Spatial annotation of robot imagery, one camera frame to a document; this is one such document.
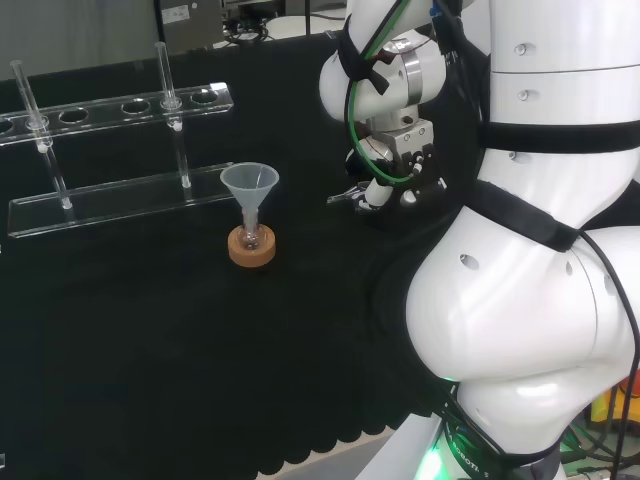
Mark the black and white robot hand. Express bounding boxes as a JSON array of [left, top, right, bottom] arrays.
[[344, 119, 449, 231]]

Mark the clear glass weighing funnel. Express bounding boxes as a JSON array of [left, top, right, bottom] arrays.
[[326, 186, 370, 207]]

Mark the clear plastic funnel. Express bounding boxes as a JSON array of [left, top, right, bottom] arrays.
[[219, 162, 280, 232]]

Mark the clear acrylic funnel stand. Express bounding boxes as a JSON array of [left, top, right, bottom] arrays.
[[0, 42, 236, 240]]

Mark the small round-bottom glass flask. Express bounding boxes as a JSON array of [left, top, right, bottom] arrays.
[[238, 209, 264, 251]]

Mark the black bench cloth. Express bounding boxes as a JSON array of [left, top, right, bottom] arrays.
[[0, 29, 484, 480]]

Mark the grey metal cabinet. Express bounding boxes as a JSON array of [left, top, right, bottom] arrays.
[[154, 0, 226, 51]]

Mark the yellow stop button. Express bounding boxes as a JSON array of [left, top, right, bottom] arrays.
[[589, 379, 640, 426]]

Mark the green cable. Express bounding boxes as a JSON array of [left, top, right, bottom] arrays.
[[344, 0, 420, 184]]

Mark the cork ring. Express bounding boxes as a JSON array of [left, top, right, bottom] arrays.
[[227, 224, 278, 272]]

